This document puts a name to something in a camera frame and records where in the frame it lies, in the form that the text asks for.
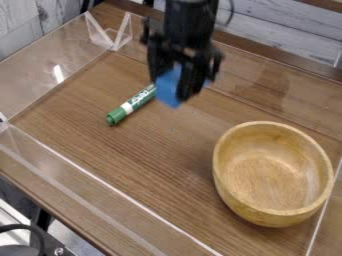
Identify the blue foam block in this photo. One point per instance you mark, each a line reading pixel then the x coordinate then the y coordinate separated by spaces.
pixel 168 84

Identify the light wooden bowl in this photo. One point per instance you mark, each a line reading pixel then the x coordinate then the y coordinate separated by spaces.
pixel 273 173

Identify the green dry erase marker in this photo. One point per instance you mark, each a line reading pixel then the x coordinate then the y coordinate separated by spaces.
pixel 131 105

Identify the clear acrylic tray wall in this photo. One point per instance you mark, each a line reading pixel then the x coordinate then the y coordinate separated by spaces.
pixel 131 185

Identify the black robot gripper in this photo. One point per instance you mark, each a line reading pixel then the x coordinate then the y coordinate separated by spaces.
pixel 181 39

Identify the black metal table frame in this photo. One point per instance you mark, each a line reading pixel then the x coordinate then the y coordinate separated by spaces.
pixel 42 242

